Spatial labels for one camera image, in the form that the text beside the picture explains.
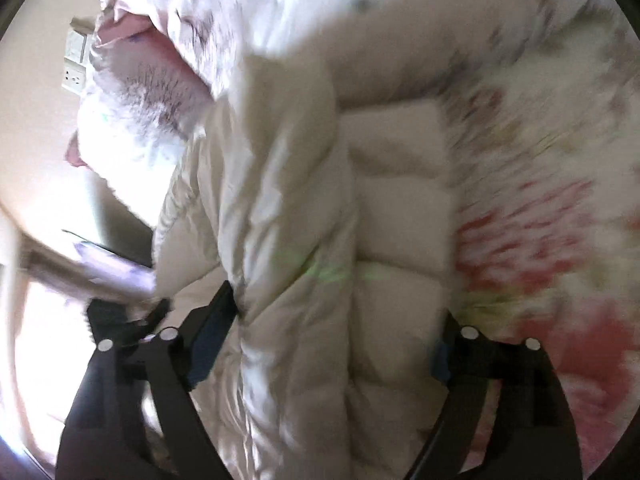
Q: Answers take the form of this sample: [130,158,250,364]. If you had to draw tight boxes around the beige puffer jacket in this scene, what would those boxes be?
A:
[150,55,467,480]

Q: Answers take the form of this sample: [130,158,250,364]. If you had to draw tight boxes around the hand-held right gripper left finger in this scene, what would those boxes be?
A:
[55,281,237,480]

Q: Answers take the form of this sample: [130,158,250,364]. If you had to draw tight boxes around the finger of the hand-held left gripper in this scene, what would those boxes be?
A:
[142,297,172,333]

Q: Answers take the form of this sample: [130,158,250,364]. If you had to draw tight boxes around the pink floral pillow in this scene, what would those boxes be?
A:
[65,12,217,213]
[97,0,566,106]

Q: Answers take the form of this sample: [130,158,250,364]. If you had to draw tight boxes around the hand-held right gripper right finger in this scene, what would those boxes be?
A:
[407,312,584,480]

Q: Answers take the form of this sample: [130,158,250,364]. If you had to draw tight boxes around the purple cloth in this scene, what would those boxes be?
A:
[72,240,157,302]

